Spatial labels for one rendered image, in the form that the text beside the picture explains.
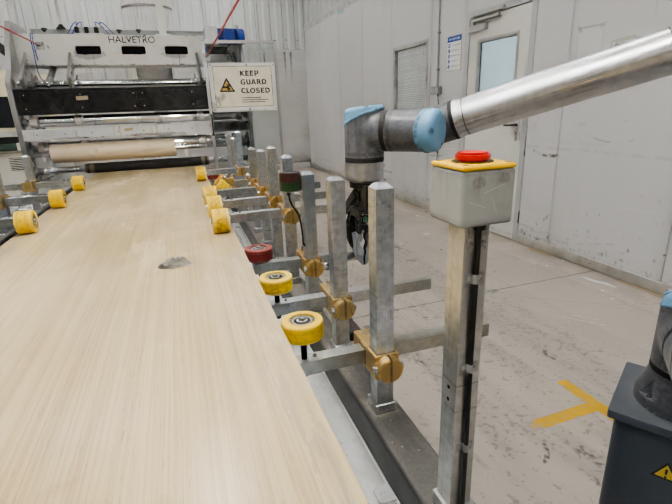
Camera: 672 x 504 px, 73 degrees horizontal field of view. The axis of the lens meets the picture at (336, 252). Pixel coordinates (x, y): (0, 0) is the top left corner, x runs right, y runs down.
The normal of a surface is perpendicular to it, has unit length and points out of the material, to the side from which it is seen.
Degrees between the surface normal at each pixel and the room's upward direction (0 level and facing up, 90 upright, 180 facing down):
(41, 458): 0
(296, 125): 90
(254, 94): 90
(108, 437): 0
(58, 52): 90
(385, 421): 0
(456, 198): 90
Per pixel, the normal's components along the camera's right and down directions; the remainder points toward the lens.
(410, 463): -0.04, -0.95
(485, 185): 0.32, 0.28
